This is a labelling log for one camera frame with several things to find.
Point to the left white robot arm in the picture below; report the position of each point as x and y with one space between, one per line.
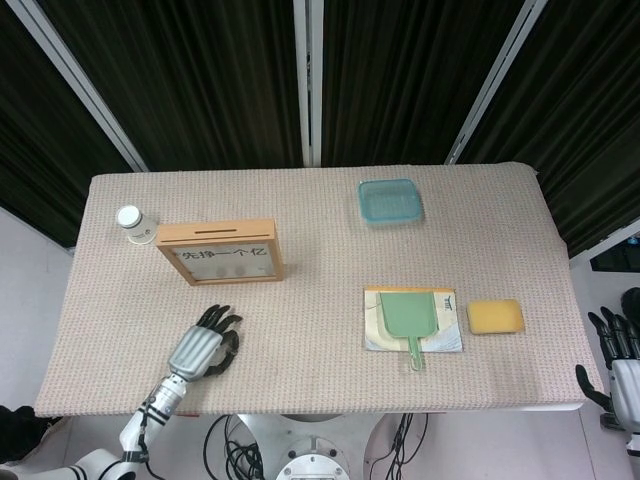
155 405

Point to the worn paper notebook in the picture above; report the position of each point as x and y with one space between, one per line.
450 330

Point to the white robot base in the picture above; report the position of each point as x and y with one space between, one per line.
315 450

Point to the white frame post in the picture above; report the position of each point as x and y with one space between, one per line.
308 85
85 95
500 80

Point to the black curtain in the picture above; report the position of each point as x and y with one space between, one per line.
590 125
200 85
40 150
400 80

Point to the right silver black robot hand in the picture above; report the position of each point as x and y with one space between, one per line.
625 380

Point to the green plastic dustpan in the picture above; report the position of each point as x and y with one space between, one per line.
407 315

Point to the white paper cup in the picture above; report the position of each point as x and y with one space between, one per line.
137 227

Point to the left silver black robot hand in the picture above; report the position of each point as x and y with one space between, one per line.
197 350

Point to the pink woven tablecloth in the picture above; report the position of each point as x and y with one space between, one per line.
320 370

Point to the yellow sponge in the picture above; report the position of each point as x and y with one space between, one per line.
495 316

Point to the wooden frame money box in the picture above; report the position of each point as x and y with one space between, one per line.
215 234

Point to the black bag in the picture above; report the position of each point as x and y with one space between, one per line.
20 430

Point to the clear container blue lid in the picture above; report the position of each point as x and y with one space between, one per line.
390 202

